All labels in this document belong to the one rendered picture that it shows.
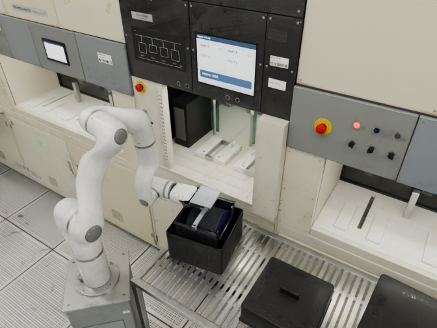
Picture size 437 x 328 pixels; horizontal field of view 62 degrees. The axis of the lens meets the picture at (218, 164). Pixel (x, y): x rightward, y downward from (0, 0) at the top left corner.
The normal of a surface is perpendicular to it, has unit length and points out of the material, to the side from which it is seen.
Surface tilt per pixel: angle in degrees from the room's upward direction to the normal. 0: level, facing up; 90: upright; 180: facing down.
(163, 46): 90
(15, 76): 90
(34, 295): 0
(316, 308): 0
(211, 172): 0
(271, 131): 90
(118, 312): 90
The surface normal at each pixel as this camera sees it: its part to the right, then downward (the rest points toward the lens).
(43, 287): 0.00, -0.80
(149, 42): -0.54, 0.51
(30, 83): 0.84, 0.32
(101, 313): 0.21, 0.58
